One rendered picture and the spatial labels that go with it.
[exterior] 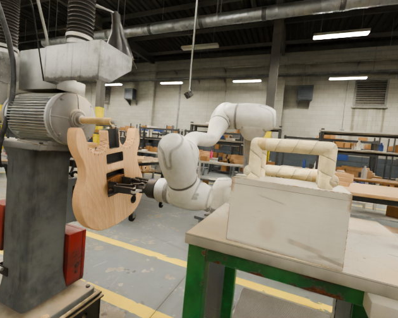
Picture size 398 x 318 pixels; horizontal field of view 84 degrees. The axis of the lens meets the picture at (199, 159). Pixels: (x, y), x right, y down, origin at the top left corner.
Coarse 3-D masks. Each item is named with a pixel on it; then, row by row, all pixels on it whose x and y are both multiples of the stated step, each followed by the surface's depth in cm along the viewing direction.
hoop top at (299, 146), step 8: (264, 144) 56; (272, 144) 56; (280, 144) 55; (288, 144) 54; (296, 144) 53; (304, 144) 52; (312, 144) 52; (320, 144) 51; (328, 144) 51; (296, 152) 54; (304, 152) 53; (312, 152) 52; (320, 152) 51
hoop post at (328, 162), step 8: (328, 152) 50; (336, 152) 50; (320, 160) 52; (328, 160) 50; (336, 160) 51; (320, 168) 52; (328, 168) 50; (320, 176) 52; (328, 176) 50; (320, 184) 51; (328, 184) 50
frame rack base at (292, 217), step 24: (240, 192) 58; (264, 192) 56; (288, 192) 53; (312, 192) 51; (336, 192) 49; (240, 216) 58; (264, 216) 56; (288, 216) 53; (312, 216) 51; (336, 216) 49; (240, 240) 58; (264, 240) 56; (288, 240) 53; (312, 240) 51; (336, 240) 49; (336, 264) 49
